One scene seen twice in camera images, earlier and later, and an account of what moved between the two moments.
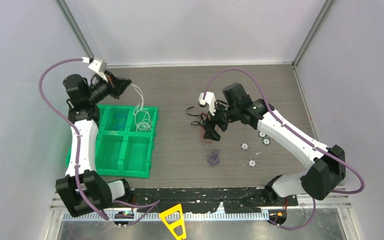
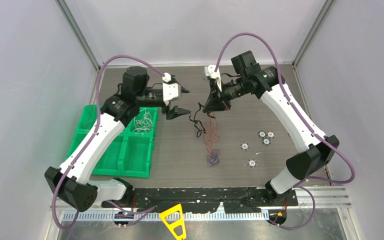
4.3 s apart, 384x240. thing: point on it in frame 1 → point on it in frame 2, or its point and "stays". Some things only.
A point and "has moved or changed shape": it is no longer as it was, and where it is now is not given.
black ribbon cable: x=201 y=115 has moved or changed shape
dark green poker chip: x=266 y=141 stays
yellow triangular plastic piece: x=174 y=225 stays
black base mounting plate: x=235 y=200 stays
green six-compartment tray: x=125 y=140 stays
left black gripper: x=117 y=86 → x=175 y=112
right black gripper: x=210 y=132 → x=216 y=101
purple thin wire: x=213 y=160 stays
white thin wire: x=143 y=122 stays
